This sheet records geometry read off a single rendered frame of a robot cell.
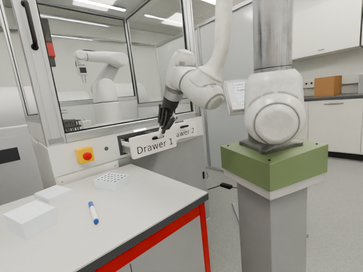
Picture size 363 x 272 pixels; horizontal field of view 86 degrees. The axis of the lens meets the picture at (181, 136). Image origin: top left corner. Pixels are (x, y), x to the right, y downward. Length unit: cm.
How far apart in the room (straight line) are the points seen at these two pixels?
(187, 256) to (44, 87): 89
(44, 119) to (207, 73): 73
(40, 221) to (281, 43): 82
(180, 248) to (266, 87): 56
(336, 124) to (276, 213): 276
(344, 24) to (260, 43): 332
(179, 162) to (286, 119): 99
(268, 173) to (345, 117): 285
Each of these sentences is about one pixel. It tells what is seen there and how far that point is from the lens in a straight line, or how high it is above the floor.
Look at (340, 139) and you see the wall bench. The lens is 356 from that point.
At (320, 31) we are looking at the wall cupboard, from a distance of 396.
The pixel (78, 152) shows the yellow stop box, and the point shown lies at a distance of 104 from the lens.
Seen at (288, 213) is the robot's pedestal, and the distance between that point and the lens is 93.
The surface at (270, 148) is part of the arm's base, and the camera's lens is 80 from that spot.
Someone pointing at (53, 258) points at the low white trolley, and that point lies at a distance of 62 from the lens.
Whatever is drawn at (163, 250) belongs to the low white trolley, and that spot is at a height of 65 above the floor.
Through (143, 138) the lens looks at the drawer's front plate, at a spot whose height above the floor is 91.
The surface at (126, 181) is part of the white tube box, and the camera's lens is 88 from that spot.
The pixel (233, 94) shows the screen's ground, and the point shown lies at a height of 108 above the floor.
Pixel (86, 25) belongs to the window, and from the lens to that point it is 119.
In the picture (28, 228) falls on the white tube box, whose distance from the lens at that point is 72.
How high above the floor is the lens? 109
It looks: 11 degrees down
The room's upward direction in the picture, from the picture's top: 6 degrees counter-clockwise
